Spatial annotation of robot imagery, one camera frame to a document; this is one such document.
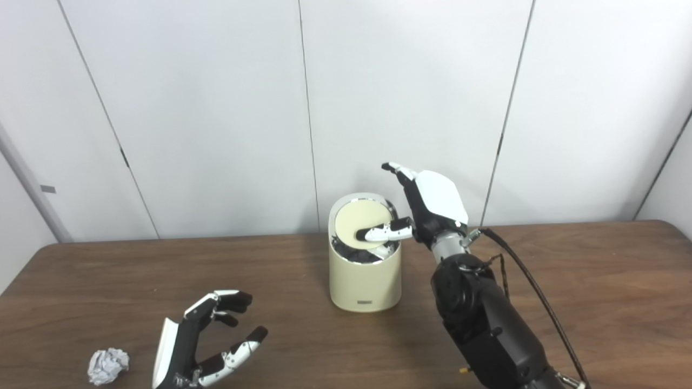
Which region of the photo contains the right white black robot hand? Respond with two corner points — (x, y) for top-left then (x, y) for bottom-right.
(356, 162), (469, 258)

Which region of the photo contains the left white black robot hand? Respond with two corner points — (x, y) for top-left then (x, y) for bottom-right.
(152, 290), (269, 389)

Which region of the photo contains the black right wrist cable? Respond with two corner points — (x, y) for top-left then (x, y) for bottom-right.
(478, 227), (590, 387)

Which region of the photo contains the round cream bin lid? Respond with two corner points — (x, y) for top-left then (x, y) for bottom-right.
(335, 200), (392, 249)

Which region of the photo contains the cream-colored desktop trash bin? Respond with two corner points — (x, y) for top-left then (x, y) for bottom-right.
(329, 193), (402, 313)

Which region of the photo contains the white paper ball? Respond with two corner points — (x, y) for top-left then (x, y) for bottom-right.
(88, 348), (130, 385)

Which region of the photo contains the black bin liner bag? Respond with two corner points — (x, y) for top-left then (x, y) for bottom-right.
(331, 235), (400, 264)

